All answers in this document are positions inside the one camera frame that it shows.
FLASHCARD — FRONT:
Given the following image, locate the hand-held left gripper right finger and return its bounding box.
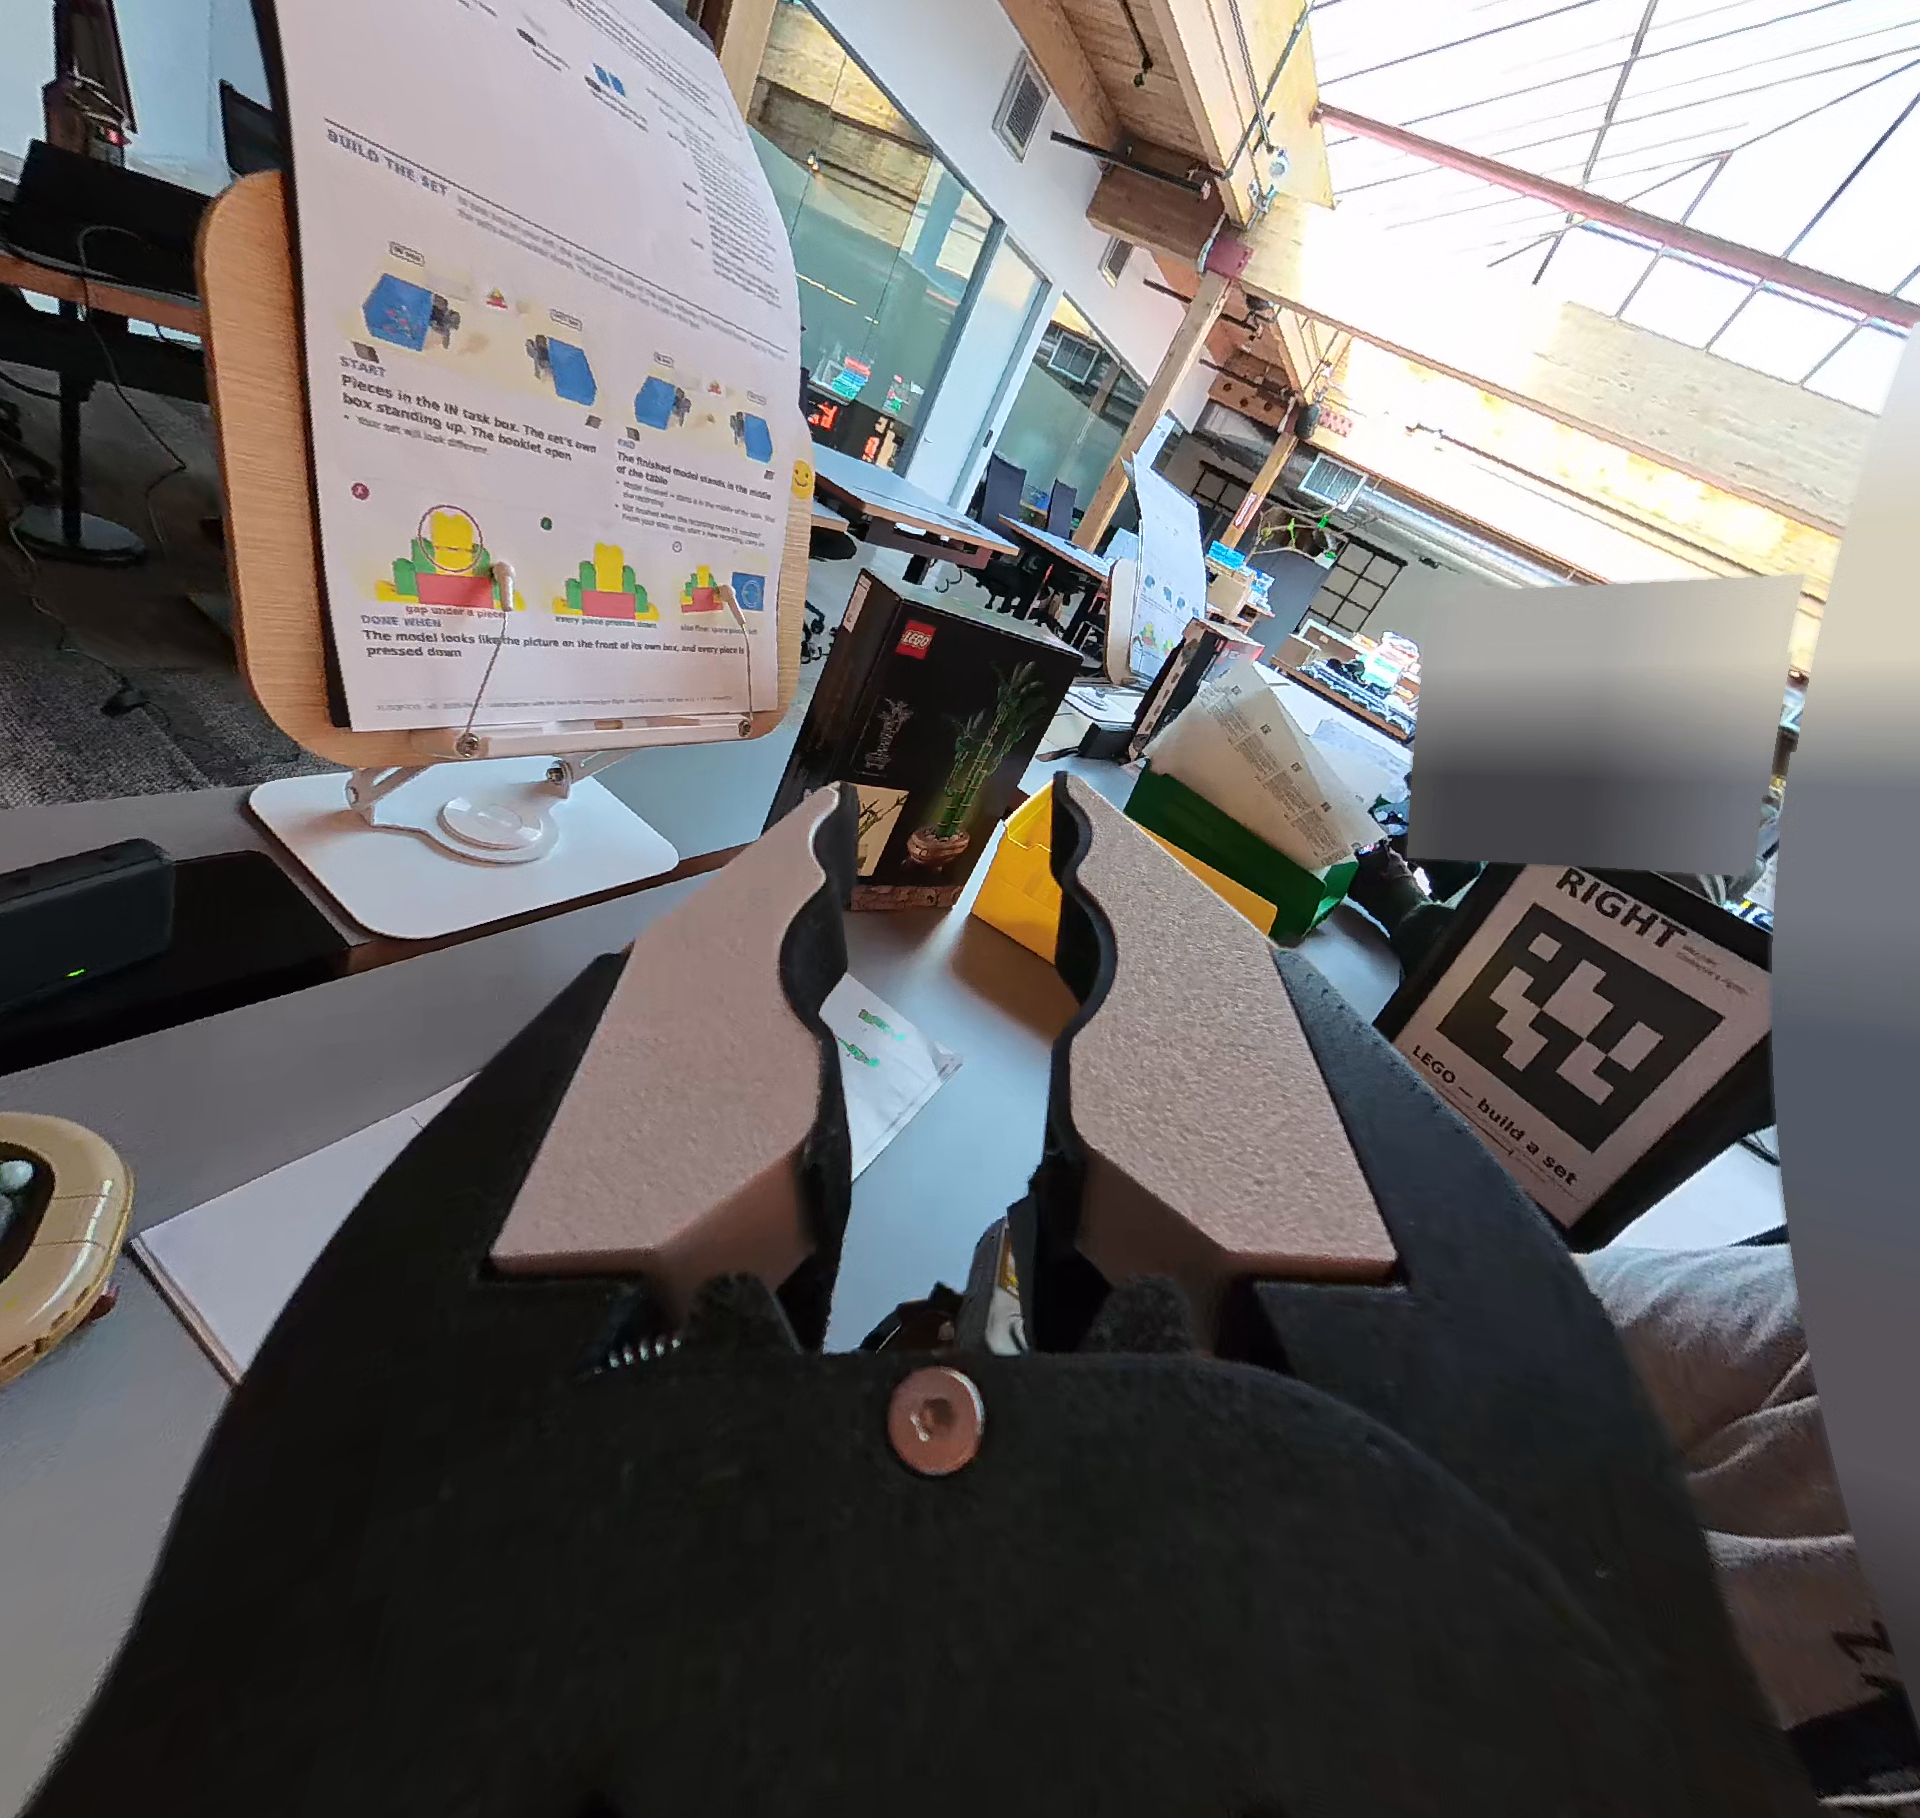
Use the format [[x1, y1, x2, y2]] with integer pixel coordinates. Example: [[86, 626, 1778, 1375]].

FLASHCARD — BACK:
[[1028, 770, 1404, 1353]]

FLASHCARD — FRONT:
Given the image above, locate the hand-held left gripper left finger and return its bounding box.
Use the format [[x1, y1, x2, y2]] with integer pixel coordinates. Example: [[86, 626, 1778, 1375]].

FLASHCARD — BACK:
[[490, 783, 861, 1353]]

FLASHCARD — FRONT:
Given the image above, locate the white bag with green print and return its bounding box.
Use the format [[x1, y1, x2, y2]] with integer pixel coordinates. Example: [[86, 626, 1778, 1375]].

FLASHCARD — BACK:
[[816, 970, 962, 1183]]

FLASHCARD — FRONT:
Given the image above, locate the black lego set box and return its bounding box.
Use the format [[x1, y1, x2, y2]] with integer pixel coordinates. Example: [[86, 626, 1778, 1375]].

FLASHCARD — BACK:
[[764, 568, 1084, 913]]

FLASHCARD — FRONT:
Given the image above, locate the beige round lego base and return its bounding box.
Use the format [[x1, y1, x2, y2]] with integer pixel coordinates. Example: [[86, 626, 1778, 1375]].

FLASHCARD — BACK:
[[0, 1110, 133, 1389]]

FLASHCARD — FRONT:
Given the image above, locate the green plastic bin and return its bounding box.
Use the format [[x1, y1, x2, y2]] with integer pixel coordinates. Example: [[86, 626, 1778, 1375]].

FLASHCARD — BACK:
[[1125, 761, 1360, 945]]

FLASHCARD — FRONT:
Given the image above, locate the person's grey clothing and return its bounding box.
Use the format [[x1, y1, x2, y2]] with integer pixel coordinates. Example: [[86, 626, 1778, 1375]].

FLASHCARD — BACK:
[[1575, 1238, 1920, 1764]]

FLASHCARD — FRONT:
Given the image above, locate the yellow plastic bin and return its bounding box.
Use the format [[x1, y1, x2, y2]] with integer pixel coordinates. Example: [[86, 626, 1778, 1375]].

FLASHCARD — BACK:
[[970, 783, 1278, 967]]

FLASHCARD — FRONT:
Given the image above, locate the folded paper booklet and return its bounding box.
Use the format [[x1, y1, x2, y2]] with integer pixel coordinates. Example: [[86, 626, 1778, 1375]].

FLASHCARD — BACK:
[[1143, 664, 1389, 870]]

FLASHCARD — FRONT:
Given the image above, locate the white stand base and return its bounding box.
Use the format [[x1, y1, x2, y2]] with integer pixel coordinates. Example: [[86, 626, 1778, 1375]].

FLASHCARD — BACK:
[[247, 749, 681, 945]]

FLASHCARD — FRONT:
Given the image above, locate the white paper sheet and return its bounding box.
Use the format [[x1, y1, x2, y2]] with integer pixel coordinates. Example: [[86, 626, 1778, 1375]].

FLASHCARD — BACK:
[[129, 1074, 486, 1385]]

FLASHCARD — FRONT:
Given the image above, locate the black flat pad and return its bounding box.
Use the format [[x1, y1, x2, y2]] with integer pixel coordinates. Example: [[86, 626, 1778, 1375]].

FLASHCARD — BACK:
[[0, 850, 361, 1080]]

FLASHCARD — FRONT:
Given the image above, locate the background instruction sheet stand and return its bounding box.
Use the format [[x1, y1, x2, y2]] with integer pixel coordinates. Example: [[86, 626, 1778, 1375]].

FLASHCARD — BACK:
[[1107, 415, 1209, 690]]

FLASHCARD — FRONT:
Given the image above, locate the background wooden desk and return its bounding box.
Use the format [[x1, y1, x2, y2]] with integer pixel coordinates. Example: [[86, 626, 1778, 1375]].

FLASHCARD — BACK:
[[810, 441, 1023, 570]]

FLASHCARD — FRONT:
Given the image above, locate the black device with green light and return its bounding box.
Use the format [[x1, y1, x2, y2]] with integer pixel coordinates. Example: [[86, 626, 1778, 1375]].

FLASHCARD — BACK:
[[0, 837, 177, 1020]]

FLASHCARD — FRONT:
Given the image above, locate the wooden sheet stand board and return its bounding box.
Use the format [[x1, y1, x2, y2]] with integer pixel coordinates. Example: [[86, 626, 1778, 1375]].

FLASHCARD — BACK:
[[194, 168, 815, 773]]

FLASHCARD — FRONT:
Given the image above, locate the printed instruction sheet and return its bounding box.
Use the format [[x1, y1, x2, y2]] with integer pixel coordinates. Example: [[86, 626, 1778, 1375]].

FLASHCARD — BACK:
[[247, 0, 815, 734]]

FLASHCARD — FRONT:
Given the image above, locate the black round stand base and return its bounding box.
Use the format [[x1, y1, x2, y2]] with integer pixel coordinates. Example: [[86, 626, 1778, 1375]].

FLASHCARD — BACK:
[[15, 347, 149, 570]]

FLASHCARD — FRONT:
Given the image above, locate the black monitor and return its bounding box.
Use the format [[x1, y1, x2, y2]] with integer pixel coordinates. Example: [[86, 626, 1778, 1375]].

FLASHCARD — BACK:
[[5, 139, 214, 299]]

